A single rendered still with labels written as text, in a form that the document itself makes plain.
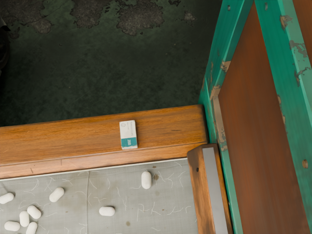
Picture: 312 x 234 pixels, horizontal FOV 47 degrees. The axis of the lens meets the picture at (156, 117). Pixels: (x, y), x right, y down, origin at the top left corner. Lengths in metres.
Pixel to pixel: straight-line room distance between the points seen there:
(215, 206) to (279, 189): 0.26
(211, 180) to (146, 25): 1.26
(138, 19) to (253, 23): 1.42
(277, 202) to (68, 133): 0.52
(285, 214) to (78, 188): 0.51
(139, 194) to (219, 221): 0.21
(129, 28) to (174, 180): 1.16
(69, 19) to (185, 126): 1.23
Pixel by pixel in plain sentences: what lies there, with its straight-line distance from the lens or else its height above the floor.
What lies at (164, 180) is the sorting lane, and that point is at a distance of 0.81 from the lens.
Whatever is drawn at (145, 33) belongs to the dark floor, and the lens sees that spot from 1.82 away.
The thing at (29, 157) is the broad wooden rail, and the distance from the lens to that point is 0.85.
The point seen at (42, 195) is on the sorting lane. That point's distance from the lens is 0.85.
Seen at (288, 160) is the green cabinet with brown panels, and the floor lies 1.17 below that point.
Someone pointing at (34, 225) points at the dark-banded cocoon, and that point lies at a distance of 0.84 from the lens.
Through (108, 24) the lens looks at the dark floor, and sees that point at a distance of 1.87.
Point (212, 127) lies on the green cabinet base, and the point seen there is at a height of 0.82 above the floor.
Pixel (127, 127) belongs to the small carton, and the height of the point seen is 0.79.
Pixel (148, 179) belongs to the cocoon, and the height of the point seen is 0.76.
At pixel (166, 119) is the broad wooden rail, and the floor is 0.76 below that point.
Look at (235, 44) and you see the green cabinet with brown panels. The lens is 0.55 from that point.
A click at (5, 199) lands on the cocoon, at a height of 0.76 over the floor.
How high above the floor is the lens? 1.55
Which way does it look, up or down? 71 degrees down
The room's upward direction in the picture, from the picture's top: 4 degrees counter-clockwise
